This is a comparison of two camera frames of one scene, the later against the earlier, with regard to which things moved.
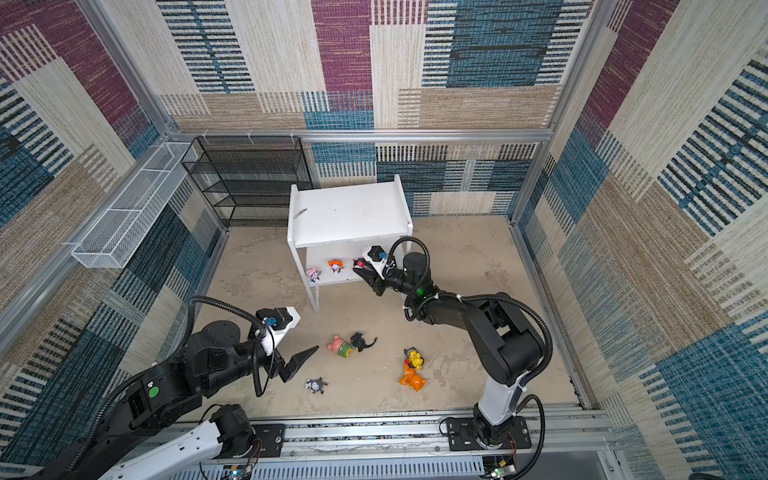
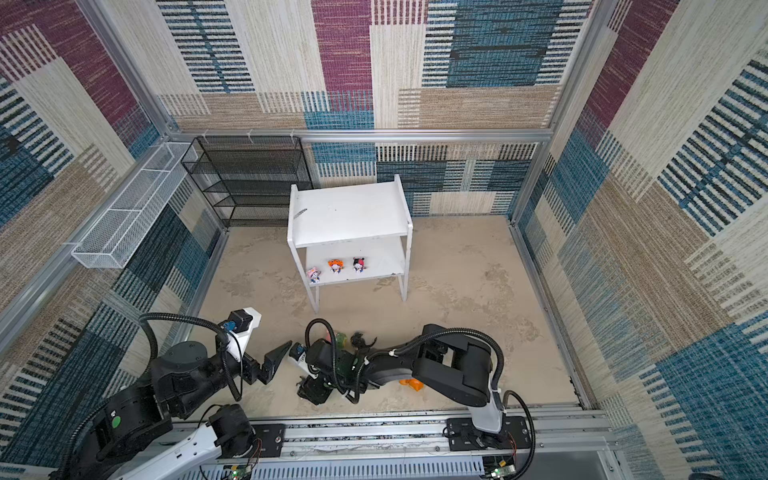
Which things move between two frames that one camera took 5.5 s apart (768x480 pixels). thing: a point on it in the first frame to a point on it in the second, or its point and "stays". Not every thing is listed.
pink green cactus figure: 340,346 stays
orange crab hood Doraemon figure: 336,265 stays
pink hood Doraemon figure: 314,274 stays
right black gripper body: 394,280 to 317,389
